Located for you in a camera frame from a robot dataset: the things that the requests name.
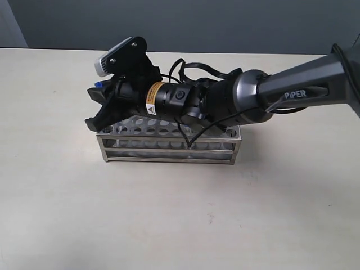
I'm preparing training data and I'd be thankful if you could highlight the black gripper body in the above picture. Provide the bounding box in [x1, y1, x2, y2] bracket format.
[112, 53, 203, 124]

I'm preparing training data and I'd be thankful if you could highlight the blue-capped tube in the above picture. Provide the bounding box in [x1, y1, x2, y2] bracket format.
[94, 82, 104, 88]

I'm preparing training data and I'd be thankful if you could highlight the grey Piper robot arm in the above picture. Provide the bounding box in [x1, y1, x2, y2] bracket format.
[85, 44, 359, 133]

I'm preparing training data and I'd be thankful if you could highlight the stainless steel test tube rack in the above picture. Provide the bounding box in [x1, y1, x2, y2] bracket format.
[97, 116, 241, 164]

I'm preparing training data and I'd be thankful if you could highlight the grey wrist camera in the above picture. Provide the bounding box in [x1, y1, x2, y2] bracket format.
[94, 37, 147, 77]

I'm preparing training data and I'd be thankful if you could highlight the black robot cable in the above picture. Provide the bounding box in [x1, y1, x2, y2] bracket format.
[161, 57, 285, 149]

